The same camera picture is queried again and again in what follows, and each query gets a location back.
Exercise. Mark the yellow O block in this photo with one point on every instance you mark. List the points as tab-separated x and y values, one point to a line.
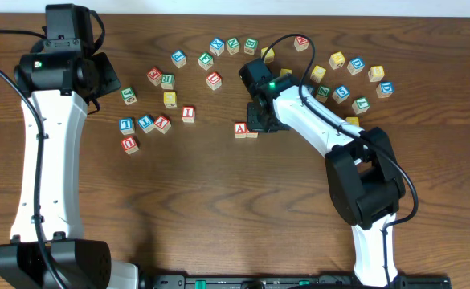
284	71

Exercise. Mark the green F block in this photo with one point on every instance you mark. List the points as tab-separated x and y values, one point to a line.
205	61

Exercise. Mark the yellow 8 block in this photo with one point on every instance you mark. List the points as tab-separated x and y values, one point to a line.
376	73

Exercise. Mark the red u block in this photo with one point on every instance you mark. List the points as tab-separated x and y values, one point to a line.
129	145
214	80

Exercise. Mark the green R block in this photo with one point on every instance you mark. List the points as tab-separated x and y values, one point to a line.
167	82

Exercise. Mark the blue X block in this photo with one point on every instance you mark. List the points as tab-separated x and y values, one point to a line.
217	46

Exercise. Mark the red Y block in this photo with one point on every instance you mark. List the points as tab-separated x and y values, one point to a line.
162	124

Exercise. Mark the green J block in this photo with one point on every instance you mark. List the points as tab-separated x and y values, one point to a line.
128	95

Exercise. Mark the blue 5 block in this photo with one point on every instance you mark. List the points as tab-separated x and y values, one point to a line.
340	94

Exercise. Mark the red U block centre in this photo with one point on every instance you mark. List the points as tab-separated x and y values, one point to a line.
214	80

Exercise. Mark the yellow block right tilted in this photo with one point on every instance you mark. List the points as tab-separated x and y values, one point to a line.
317	74

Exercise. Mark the blue d block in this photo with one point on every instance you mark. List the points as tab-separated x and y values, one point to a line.
355	66
385	89

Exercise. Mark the yellow block upper right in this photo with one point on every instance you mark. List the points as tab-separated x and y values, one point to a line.
336	60

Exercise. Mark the yellow block top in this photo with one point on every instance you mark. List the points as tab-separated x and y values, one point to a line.
267	54

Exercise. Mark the blue D block right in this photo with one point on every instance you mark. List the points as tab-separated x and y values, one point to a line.
385	89

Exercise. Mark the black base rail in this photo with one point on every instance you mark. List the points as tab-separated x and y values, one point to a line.
273	282

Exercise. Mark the red i block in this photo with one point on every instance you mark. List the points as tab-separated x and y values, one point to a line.
188	114
252	134

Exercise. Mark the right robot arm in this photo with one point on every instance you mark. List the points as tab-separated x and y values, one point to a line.
365	186

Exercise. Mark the green Z block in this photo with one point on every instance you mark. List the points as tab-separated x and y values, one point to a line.
323	93

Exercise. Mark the blue L block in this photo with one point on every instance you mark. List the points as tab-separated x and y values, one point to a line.
126	126

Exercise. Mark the red A block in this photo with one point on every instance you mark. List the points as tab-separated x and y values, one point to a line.
240	130

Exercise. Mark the green B block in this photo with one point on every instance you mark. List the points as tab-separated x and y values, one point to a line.
250	46

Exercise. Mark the red U block left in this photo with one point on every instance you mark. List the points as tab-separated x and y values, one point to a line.
129	145

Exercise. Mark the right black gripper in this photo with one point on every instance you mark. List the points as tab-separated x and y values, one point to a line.
259	120

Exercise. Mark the red W block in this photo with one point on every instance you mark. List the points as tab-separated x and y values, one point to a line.
301	43

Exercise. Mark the yellow block left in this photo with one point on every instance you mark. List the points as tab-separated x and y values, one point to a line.
170	99

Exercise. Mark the blue P block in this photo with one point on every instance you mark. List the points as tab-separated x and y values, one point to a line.
178	58

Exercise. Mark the blue D block upper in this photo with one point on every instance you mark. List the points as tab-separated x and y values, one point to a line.
355	66

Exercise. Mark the yellow block lower right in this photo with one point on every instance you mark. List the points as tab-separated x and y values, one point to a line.
353	120

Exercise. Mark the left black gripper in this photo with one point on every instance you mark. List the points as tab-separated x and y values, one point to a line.
108	75

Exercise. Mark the green N block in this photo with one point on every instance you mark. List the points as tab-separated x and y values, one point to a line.
233	46

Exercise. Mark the blue 2 block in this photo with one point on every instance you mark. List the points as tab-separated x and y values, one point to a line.
311	89

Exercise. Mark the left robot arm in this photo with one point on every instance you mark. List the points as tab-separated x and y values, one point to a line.
47	248

